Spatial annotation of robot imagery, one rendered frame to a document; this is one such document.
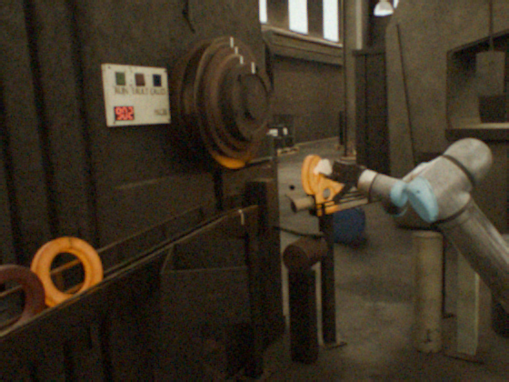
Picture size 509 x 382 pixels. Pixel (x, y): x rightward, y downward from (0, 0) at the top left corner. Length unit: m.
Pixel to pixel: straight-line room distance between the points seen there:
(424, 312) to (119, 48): 1.63
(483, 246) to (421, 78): 3.02
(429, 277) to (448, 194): 0.95
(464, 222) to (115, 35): 1.14
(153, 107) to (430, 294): 1.40
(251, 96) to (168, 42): 0.34
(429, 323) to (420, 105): 2.38
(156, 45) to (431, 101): 2.94
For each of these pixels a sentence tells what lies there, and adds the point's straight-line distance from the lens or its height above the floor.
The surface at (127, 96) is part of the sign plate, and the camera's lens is 1.57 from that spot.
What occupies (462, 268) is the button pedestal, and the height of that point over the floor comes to 0.39.
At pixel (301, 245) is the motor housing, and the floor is 0.53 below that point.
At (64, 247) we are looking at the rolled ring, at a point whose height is 0.76.
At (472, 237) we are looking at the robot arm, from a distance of 1.39.
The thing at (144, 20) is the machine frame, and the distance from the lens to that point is 1.70.
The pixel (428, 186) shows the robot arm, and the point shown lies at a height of 0.87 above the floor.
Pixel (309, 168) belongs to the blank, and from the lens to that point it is 1.86.
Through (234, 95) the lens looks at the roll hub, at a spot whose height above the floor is 1.14.
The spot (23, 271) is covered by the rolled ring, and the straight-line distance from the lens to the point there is 1.24.
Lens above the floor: 1.08
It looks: 9 degrees down
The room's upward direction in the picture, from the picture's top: 3 degrees counter-clockwise
